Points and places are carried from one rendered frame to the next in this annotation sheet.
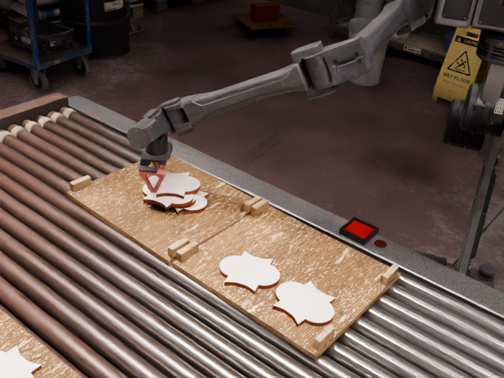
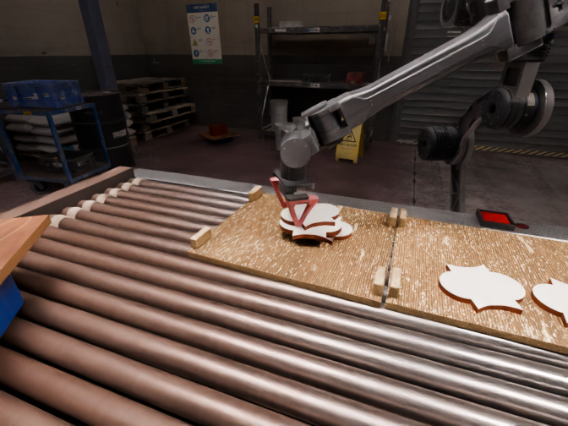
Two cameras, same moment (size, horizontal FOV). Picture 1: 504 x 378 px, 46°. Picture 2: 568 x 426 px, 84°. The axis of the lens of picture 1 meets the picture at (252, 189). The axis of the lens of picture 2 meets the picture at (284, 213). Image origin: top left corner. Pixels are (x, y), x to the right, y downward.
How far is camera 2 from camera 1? 0.99 m
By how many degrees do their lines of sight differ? 15
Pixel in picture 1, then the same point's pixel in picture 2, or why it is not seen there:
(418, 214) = not seen: hidden behind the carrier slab
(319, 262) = (519, 256)
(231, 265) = (458, 285)
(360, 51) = not seen: outside the picture
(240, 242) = (424, 256)
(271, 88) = (466, 54)
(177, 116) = (331, 122)
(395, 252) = (543, 230)
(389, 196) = not seen: hidden behind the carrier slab
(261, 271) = (494, 282)
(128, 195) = (261, 237)
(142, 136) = (303, 148)
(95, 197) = (226, 248)
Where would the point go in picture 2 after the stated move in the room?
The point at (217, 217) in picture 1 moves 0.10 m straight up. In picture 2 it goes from (373, 237) to (379, 199)
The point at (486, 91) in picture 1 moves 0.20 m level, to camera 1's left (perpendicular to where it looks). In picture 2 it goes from (520, 88) to (472, 90)
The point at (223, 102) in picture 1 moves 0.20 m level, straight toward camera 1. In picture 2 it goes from (396, 87) to (494, 102)
